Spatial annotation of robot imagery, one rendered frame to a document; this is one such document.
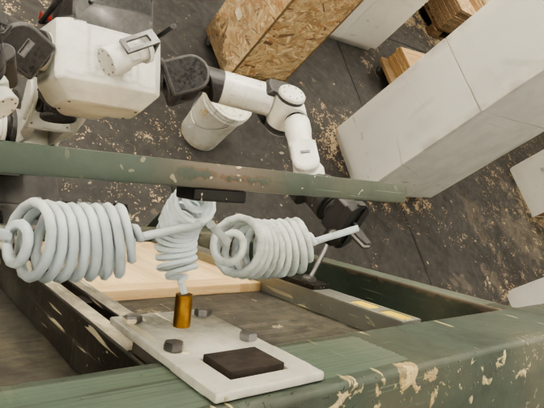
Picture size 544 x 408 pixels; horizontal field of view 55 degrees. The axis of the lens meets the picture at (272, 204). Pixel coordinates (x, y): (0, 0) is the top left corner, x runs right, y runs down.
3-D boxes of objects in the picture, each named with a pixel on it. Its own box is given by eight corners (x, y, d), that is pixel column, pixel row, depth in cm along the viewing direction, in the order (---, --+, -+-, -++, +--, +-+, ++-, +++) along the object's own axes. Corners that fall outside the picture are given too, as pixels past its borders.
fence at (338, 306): (165, 248, 163) (166, 235, 163) (418, 342, 89) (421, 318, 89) (150, 248, 160) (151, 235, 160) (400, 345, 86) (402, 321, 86)
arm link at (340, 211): (380, 206, 118) (350, 175, 125) (350, 205, 112) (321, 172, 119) (352, 248, 124) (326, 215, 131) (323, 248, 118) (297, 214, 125)
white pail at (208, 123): (217, 116, 335) (257, 71, 302) (227, 157, 324) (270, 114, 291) (172, 109, 315) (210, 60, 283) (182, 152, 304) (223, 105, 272)
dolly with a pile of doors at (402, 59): (410, 75, 527) (434, 56, 506) (429, 118, 508) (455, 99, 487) (369, 63, 488) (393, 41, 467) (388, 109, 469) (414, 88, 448)
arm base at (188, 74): (153, 107, 146) (154, 66, 147) (199, 110, 150) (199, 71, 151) (159, 95, 132) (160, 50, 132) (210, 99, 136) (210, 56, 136)
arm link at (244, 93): (286, 116, 158) (214, 96, 151) (303, 80, 149) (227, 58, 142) (290, 140, 150) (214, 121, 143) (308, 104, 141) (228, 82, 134)
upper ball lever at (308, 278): (305, 286, 110) (333, 232, 113) (317, 291, 107) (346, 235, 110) (295, 278, 108) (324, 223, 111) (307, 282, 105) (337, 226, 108)
